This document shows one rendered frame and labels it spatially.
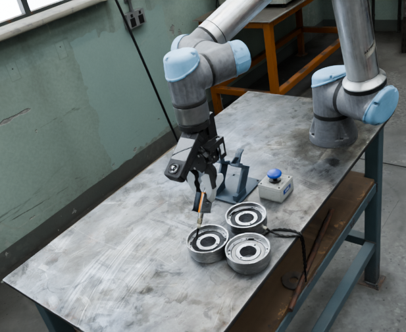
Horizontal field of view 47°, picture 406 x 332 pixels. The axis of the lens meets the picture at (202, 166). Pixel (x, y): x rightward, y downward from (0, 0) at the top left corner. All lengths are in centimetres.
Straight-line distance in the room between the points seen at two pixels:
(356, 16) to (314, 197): 47
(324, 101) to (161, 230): 61
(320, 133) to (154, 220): 58
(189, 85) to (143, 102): 218
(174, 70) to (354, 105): 59
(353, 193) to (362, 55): 61
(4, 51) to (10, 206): 79
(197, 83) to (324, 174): 57
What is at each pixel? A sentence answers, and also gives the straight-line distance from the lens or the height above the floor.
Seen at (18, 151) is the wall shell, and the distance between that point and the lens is 261.
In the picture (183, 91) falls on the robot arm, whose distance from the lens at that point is 96.
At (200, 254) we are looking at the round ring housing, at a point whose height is 84.
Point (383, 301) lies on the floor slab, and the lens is 211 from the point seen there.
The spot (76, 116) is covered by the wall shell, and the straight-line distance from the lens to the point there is 278.
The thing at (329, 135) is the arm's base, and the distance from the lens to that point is 149.
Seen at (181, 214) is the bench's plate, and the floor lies 80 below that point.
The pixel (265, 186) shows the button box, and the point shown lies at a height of 84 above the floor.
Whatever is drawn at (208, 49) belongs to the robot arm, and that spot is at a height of 126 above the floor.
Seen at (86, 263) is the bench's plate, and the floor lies 80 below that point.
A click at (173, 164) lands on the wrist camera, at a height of 107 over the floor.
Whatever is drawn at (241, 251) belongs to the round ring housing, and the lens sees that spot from 111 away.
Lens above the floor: 157
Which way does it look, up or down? 31 degrees down
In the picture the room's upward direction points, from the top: 12 degrees counter-clockwise
